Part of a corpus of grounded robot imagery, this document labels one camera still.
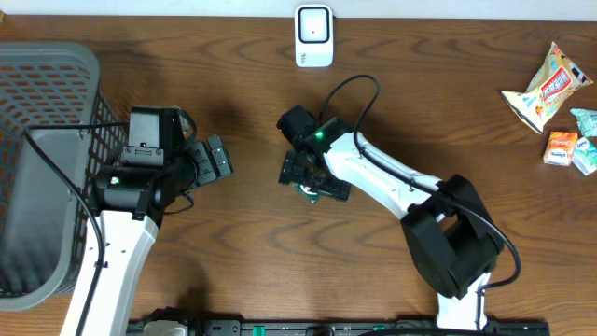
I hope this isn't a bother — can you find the round tape roll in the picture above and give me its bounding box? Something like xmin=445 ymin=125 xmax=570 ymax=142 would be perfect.
xmin=294 ymin=183 xmax=321 ymax=204

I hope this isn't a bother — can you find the orange small carton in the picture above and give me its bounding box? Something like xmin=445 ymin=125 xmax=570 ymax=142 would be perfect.
xmin=543 ymin=132 xmax=578 ymax=166

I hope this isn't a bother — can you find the yellow snack bag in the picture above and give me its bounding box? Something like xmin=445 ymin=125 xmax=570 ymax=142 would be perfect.
xmin=500 ymin=42 xmax=593 ymax=134

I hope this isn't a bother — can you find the teal small carton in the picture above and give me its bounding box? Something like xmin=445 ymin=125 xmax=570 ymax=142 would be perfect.
xmin=573 ymin=137 xmax=596 ymax=175

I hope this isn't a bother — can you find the mint green pack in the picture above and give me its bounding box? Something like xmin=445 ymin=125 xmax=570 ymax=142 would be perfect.
xmin=570 ymin=108 xmax=597 ymax=137

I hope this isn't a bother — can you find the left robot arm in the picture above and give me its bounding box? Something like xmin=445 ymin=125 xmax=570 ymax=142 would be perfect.
xmin=61 ymin=106 xmax=233 ymax=335

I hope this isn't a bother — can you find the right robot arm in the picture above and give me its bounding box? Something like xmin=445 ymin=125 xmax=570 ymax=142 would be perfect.
xmin=277 ymin=105 xmax=504 ymax=331

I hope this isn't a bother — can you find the white barcode scanner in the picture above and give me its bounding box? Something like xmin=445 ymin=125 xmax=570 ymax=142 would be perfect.
xmin=294 ymin=4 xmax=334 ymax=68

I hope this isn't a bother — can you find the grey plastic shopping basket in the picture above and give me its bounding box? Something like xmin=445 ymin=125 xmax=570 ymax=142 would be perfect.
xmin=1 ymin=42 xmax=126 ymax=312

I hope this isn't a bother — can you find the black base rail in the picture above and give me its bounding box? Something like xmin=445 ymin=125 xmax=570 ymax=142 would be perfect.
xmin=125 ymin=317 xmax=552 ymax=336

